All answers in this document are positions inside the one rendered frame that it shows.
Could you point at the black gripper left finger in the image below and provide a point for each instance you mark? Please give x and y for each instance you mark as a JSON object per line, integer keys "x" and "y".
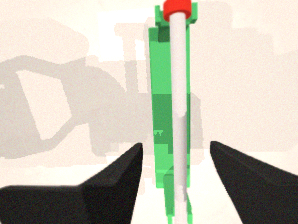
{"x": 108, "y": 197}

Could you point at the white pin with red cap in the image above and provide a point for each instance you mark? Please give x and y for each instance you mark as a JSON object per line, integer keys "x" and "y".
{"x": 177, "y": 12}

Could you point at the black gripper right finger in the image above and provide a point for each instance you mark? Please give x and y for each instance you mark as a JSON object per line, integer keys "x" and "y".
{"x": 260, "y": 192}

